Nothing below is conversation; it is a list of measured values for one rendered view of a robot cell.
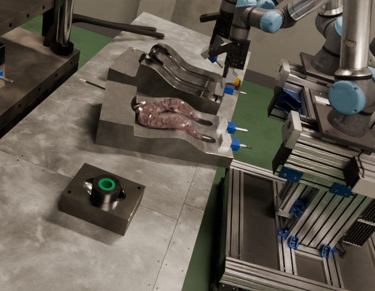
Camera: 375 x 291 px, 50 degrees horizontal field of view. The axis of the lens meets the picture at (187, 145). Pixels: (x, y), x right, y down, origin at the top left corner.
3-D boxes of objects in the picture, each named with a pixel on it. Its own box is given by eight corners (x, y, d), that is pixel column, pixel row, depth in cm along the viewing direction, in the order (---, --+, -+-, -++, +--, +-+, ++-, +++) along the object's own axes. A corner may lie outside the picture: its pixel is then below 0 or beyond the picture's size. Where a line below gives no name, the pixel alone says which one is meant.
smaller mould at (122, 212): (141, 201, 127) (145, 186, 123) (123, 236, 115) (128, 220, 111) (82, 178, 128) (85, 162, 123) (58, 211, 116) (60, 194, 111)
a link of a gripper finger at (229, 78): (233, 92, 167) (239, 70, 165) (219, 88, 167) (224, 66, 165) (233, 91, 170) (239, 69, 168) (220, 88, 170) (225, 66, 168)
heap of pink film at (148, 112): (199, 115, 164) (205, 99, 159) (202, 142, 150) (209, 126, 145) (135, 102, 158) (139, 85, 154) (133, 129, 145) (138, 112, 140)
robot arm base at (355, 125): (359, 119, 161) (373, 99, 155) (368, 141, 149) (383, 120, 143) (324, 108, 160) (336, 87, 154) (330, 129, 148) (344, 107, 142)
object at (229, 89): (244, 97, 176) (248, 86, 173) (244, 101, 171) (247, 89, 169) (215, 90, 177) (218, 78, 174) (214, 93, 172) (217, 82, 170)
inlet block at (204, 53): (218, 67, 205) (227, 62, 202) (217, 73, 201) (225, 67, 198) (202, 48, 199) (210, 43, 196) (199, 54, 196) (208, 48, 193)
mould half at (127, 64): (223, 94, 196) (233, 70, 188) (214, 120, 175) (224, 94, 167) (127, 57, 197) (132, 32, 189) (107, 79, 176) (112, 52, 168)
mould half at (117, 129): (220, 127, 173) (229, 106, 166) (228, 168, 152) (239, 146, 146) (102, 103, 162) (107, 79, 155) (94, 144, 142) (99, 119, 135)
